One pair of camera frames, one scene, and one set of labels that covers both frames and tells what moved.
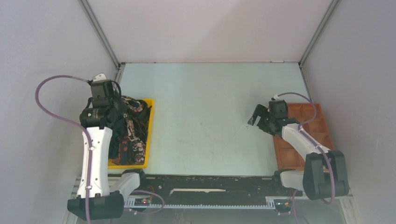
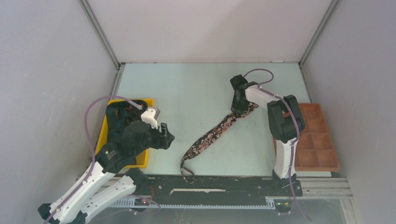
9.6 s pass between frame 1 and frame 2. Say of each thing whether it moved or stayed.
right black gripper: moved
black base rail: stayed
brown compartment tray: stayed
